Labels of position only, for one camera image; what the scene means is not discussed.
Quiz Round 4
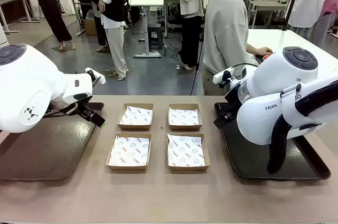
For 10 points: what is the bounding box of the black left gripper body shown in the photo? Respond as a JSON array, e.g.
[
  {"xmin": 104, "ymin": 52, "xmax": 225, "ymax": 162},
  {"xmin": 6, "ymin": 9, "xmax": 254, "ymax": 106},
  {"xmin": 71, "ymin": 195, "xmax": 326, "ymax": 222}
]
[{"xmin": 76, "ymin": 102, "xmax": 94, "ymax": 122}]

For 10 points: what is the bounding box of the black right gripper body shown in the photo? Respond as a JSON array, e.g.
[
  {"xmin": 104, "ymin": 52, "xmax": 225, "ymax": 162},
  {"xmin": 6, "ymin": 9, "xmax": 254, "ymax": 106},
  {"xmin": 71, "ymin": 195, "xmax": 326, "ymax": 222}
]
[{"xmin": 213, "ymin": 112, "xmax": 238, "ymax": 129}]

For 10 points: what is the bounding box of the brown paper food box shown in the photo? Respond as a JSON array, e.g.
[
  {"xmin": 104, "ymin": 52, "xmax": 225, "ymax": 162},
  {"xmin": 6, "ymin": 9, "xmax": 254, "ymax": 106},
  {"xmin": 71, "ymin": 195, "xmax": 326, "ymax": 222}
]
[
  {"xmin": 117, "ymin": 102, "xmax": 154, "ymax": 130},
  {"xmin": 167, "ymin": 103, "xmax": 203, "ymax": 132},
  {"xmin": 166, "ymin": 132, "xmax": 211, "ymax": 171},
  {"xmin": 106, "ymin": 133, "xmax": 153, "ymax": 171}
]

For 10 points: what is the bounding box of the white printed paper liner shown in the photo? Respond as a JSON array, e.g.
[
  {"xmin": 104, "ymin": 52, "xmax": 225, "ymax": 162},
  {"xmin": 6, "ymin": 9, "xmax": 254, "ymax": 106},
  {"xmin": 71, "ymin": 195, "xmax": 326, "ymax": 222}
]
[
  {"xmin": 108, "ymin": 136, "xmax": 151, "ymax": 167},
  {"xmin": 167, "ymin": 133, "xmax": 206, "ymax": 167},
  {"xmin": 168, "ymin": 107, "xmax": 199, "ymax": 126},
  {"xmin": 119, "ymin": 105, "xmax": 153, "ymax": 126}
]

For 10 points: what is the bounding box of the brown plastic tray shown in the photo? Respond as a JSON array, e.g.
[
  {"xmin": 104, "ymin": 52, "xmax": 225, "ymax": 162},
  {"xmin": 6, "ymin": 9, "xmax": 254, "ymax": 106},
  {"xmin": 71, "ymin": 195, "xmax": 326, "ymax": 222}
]
[{"xmin": 0, "ymin": 101, "xmax": 105, "ymax": 182}]

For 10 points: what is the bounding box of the person's right hand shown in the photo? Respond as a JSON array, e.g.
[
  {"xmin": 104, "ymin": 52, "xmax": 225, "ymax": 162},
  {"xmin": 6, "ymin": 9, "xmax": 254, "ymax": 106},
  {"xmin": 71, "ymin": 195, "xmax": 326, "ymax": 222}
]
[{"xmin": 255, "ymin": 46, "xmax": 274, "ymax": 56}]

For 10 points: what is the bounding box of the person in dark trousers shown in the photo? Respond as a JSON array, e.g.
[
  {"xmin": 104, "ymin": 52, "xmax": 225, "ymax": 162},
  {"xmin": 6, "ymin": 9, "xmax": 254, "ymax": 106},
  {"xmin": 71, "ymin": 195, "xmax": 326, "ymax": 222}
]
[{"xmin": 86, "ymin": 0, "xmax": 108, "ymax": 52}]

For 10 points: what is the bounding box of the cardboard box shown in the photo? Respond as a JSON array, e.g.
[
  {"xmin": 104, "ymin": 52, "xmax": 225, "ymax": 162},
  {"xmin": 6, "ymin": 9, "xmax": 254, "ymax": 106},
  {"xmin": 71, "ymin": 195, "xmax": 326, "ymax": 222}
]
[{"xmin": 83, "ymin": 18, "xmax": 98, "ymax": 36}]

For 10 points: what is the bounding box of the person in grey sweater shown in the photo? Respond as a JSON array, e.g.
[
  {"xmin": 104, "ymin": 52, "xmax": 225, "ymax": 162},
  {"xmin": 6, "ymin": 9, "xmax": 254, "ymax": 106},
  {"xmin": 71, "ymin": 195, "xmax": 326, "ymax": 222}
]
[{"xmin": 202, "ymin": 0, "xmax": 261, "ymax": 97}]

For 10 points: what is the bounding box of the large white table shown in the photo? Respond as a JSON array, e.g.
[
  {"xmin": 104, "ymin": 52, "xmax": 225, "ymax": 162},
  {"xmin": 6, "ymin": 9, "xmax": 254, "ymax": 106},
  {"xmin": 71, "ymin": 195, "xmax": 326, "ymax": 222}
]
[{"xmin": 247, "ymin": 28, "xmax": 338, "ymax": 62}]

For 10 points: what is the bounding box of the grey stool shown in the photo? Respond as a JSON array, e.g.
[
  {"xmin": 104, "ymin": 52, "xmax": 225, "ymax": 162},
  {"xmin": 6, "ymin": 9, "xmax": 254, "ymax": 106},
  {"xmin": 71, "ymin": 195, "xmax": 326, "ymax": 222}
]
[{"xmin": 147, "ymin": 24, "xmax": 164, "ymax": 50}]

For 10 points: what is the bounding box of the person in beige jacket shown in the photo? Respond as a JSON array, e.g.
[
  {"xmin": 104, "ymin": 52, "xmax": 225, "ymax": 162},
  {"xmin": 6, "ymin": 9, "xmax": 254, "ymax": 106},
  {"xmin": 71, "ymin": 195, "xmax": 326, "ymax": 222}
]
[{"xmin": 20, "ymin": 0, "xmax": 77, "ymax": 52}]

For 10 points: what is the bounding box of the person in black top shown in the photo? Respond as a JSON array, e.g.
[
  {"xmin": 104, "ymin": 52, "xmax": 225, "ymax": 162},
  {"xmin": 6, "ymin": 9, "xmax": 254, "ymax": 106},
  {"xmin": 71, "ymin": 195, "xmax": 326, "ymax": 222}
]
[{"xmin": 97, "ymin": 0, "xmax": 130, "ymax": 81}]

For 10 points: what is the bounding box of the grey workbench table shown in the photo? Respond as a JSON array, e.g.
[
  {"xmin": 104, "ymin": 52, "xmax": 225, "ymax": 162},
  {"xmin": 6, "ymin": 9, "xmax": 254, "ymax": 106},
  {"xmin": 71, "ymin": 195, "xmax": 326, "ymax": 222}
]
[{"xmin": 245, "ymin": 0, "xmax": 288, "ymax": 29}]

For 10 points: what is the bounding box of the white height-adjustable desk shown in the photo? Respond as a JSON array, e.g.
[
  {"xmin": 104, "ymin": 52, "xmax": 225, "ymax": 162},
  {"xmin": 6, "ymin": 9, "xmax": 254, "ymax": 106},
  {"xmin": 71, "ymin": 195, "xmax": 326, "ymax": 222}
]
[{"xmin": 128, "ymin": 0, "xmax": 165, "ymax": 58}]

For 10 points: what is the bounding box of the black slanted pole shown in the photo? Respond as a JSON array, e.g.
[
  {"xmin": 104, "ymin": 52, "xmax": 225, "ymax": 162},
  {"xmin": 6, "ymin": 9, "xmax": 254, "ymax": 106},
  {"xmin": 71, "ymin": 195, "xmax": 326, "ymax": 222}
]
[{"xmin": 281, "ymin": 0, "xmax": 305, "ymax": 31}]

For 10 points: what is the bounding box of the pink garment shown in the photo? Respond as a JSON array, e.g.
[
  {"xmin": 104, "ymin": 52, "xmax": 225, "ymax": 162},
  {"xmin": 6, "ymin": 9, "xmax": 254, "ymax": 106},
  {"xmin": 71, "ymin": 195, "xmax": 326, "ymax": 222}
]
[{"xmin": 321, "ymin": 0, "xmax": 338, "ymax": 16}]

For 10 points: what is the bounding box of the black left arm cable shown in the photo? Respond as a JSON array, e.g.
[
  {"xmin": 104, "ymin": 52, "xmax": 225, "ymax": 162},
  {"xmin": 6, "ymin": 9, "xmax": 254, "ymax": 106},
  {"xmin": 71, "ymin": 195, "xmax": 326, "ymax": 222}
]
[{"xmin": 43, "ymin": 102, "xmax": 80, "ymax": 118}]

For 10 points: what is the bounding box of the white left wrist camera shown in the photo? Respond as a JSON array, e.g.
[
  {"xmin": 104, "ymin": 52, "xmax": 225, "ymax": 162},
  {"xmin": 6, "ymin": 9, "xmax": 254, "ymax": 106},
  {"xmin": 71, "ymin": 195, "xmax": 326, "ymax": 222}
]
[{"xmin": 84, "ymin": 67, "xmax": 107, "ymax": 85}]

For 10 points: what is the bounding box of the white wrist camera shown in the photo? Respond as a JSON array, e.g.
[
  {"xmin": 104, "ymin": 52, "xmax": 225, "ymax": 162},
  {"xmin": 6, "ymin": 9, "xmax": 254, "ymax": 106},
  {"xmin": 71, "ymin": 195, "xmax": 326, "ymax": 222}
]
[
  {"xmin": 84, "ymin": 67, "xmax": 107, "ymax": 85},
  {"xmin": 213, "ymin": 67, "xmax": 236, "ymax": 89}
]

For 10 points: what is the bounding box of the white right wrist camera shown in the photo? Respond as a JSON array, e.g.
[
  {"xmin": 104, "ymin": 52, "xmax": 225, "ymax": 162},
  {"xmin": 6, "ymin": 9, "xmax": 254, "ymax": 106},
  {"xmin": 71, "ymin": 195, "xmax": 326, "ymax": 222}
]
[{"xmin": 213, "ymin": 67, "xmax": 236, "ymax": 89}]

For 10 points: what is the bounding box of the black plastic tray with handles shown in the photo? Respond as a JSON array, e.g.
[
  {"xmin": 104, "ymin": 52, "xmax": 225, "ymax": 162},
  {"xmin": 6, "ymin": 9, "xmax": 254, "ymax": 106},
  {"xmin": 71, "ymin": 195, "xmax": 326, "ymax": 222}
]
[{"xmin": 213, "ymin": 101, "xmax": 332, "ymax": 181}]

